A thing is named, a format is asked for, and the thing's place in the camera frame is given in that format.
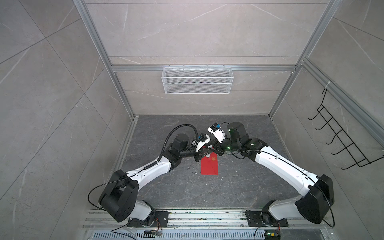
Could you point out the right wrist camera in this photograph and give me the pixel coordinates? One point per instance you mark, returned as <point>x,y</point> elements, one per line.
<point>216,133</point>

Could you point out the grey slotted cable duct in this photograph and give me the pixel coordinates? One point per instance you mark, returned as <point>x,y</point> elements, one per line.
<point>182,235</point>

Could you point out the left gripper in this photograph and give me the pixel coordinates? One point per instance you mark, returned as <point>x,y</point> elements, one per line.
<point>201,153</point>

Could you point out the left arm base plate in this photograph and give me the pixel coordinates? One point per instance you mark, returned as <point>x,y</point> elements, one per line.
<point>156,220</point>

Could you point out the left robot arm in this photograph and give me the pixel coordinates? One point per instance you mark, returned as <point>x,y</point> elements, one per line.
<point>119,197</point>

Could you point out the white wire mesh basket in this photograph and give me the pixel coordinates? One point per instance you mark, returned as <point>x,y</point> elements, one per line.
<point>197,80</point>

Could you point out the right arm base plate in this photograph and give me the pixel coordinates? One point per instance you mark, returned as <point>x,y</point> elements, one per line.
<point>261,219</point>

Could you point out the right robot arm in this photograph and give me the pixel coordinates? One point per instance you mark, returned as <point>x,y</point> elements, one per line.
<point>315,194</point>

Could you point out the red envelope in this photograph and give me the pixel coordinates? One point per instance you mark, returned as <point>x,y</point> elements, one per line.
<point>209,165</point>

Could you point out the black wire hook rack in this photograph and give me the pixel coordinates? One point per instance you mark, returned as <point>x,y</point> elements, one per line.
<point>339,133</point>

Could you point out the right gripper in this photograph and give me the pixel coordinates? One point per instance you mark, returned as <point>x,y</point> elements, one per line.
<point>217,149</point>

